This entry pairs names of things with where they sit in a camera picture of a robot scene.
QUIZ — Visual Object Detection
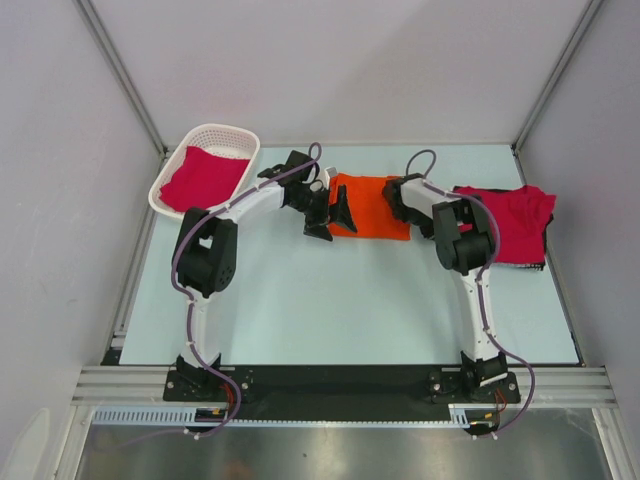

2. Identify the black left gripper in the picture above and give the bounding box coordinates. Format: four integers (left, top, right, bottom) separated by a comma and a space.
287, 184, 355, 241

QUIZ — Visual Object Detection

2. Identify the orange t shirt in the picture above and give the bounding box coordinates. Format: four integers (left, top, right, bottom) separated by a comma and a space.
329, 173, 410, 241

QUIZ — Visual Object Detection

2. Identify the magenta t shirt stack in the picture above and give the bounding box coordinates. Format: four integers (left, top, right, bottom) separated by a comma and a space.
452, 183, 558, 266

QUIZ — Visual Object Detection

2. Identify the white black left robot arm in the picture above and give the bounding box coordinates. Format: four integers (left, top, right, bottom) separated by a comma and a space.
171, 142, 358, 400

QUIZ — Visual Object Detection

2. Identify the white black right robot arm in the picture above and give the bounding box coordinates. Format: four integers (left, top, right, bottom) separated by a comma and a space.
383, 174, 508, 401

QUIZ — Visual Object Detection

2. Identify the white perforated plastic basket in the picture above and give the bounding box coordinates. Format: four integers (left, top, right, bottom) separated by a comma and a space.
148, 123, 261, 220

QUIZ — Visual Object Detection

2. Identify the magenta t shirt in basket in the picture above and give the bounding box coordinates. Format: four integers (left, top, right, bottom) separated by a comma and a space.
160, 146, 250, 213

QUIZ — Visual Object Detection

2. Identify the white slotted cable duct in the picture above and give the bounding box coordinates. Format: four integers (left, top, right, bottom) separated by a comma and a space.
93, 406, 470, 429

